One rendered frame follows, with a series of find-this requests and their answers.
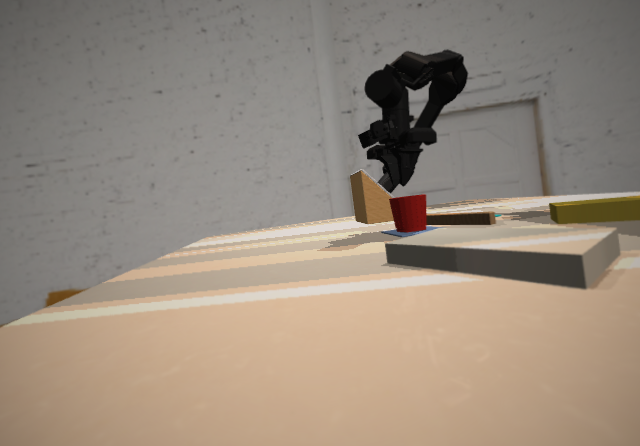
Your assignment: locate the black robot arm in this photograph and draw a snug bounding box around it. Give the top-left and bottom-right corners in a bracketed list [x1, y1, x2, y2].
[358, 49, 468, 149]

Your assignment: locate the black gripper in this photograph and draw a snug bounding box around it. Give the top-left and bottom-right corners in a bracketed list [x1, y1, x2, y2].
[367, 110, 437, 186]

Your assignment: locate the yellow rectangular bar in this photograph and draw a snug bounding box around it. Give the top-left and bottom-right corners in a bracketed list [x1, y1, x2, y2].
[549, 196, 640, 224]

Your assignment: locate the red cup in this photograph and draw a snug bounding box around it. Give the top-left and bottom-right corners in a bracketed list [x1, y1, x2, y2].
[389, 194, 426, 232]

